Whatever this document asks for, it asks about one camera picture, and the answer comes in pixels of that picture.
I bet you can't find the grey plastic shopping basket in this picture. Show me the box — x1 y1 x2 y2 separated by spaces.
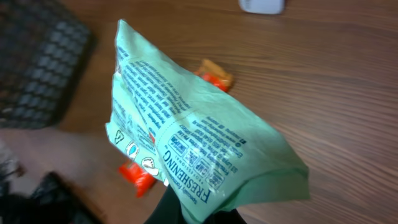
1 0 94 129

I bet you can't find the white barcode scanner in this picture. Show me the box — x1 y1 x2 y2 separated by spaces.
238 0 285 15

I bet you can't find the teal wet wipes packet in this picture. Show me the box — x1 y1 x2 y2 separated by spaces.
105 20 310 223

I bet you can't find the red spaghetti packet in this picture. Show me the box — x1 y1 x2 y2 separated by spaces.
107 59 243 204

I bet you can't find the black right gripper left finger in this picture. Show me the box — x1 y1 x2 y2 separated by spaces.
144 186 187 224

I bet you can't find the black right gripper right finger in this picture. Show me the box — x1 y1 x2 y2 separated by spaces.
205 209 247 224

